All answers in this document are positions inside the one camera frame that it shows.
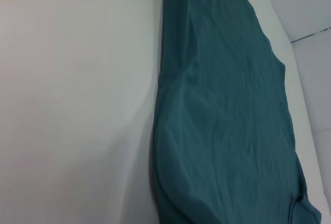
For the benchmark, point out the teal blue t-shirt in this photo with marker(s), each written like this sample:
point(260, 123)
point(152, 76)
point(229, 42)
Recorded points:
point(219, 118)

